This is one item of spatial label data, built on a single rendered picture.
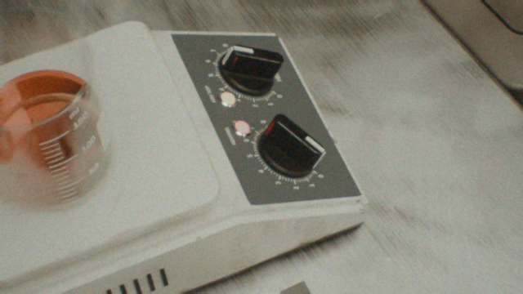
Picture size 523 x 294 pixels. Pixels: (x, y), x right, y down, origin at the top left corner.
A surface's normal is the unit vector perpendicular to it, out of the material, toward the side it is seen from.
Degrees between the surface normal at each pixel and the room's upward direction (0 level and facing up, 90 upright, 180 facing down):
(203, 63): 30
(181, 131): 0
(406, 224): 0
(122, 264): 0
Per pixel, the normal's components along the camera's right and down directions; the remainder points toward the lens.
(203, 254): 0.38, 0.78
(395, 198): -0.04, -0.52
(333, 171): 0.43, -0.62
